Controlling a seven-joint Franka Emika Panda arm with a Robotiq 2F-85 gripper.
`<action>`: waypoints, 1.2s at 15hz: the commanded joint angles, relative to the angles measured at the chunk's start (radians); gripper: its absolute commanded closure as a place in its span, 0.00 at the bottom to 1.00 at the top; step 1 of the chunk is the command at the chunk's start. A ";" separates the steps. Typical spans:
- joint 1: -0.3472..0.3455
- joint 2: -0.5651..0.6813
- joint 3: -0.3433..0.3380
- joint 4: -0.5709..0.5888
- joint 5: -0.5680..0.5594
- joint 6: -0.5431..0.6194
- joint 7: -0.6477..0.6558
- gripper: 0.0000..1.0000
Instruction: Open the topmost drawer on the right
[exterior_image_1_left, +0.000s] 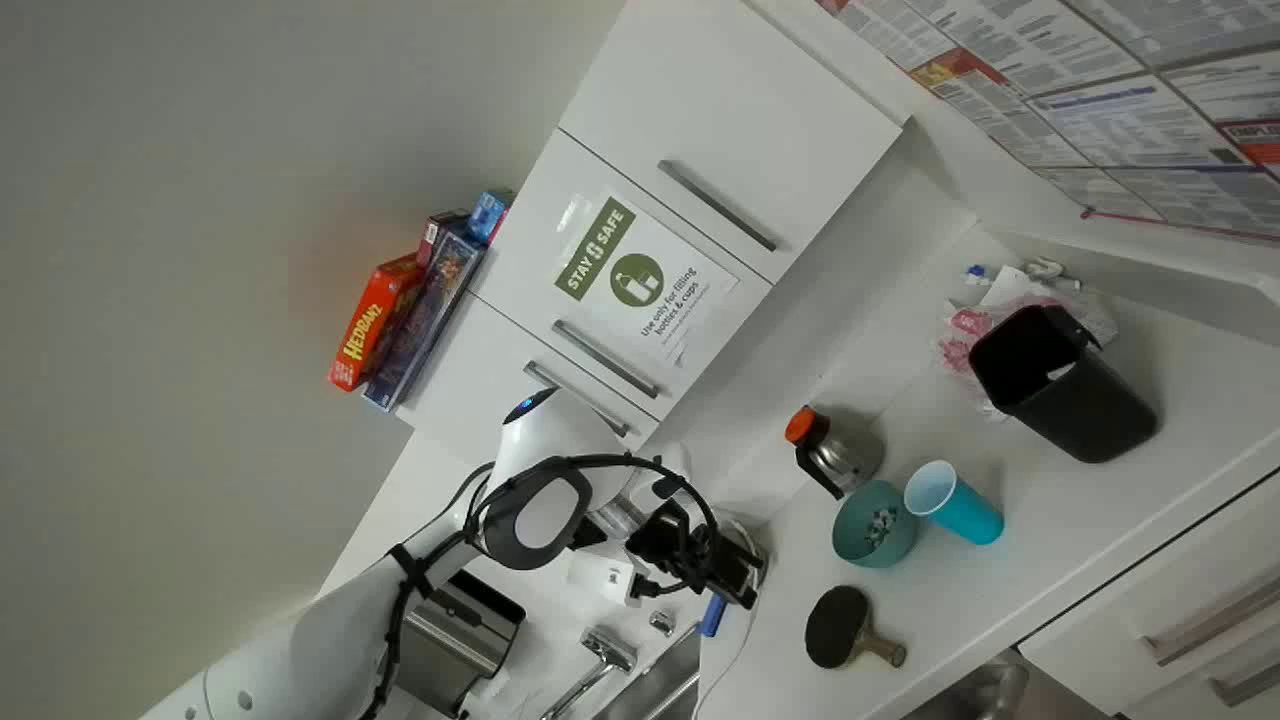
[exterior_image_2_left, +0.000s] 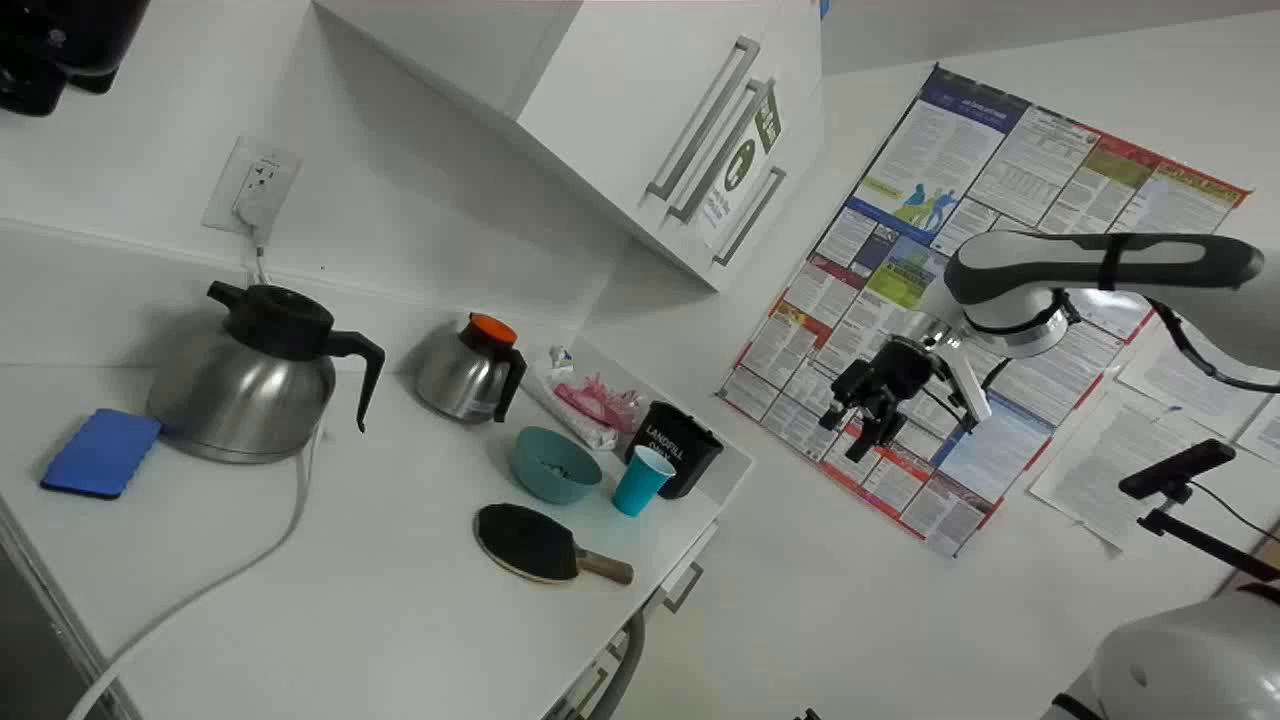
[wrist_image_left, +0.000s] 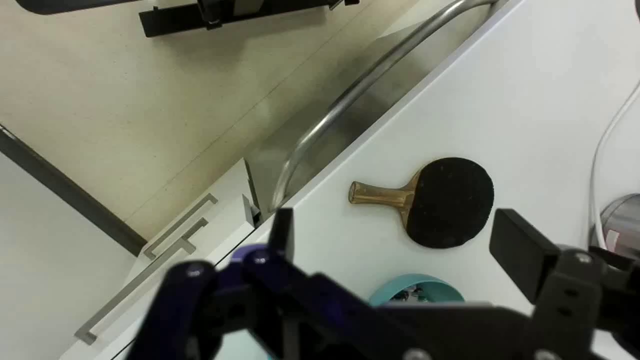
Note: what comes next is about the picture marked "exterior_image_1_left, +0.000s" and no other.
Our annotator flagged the grey metal box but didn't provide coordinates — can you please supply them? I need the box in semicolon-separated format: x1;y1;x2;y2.
395;568;528;711

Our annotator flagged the long blue foil box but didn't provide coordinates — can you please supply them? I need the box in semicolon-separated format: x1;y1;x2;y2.
362;216;489;413

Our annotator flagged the black plastic container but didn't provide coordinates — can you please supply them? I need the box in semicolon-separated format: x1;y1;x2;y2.
965;302;1160;470

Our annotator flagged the teal bowl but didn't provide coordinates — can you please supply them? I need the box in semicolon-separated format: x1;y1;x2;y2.
830;477;927;572

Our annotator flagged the steel cabinet handle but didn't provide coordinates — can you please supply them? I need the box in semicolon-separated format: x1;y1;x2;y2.
520;355;642;445
552;317;670;404
658;156;786;255

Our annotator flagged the stainless undercounter appliance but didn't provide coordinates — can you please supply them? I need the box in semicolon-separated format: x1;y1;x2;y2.
903;649;1075;720

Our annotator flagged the steel carafe orange lid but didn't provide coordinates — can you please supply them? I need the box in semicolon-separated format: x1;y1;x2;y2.
781;401;888;506

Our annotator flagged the white drawer front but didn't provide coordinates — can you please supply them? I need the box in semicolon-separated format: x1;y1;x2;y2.
1123;631;1280;720
1016;460;1280;720

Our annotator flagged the blue sponge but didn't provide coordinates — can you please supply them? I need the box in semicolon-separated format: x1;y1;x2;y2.
696;594;731;645

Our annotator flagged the white wall cabinet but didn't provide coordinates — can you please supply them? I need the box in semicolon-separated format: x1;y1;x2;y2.
395;0;913;474

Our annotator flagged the large printed wall poster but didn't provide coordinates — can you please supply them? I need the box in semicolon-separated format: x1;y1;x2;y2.
813;0;1280;245

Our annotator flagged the small blue box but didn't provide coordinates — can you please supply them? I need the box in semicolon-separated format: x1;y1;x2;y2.
459;189;518;254

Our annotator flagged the green and white safety sign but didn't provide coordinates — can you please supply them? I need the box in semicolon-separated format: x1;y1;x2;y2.
552;192;741;374

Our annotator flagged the blue plastic cup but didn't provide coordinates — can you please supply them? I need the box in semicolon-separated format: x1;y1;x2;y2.
901;457;1009;551

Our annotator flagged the orange cardboard box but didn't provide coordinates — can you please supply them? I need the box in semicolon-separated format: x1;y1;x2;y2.
328;249;437;397

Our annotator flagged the steel drawer handle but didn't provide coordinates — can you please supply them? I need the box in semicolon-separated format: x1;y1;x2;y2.
1139;568;1280;667
1209;651;1280;711

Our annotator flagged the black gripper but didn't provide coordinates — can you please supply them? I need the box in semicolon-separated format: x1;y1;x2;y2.
621;491;772;616

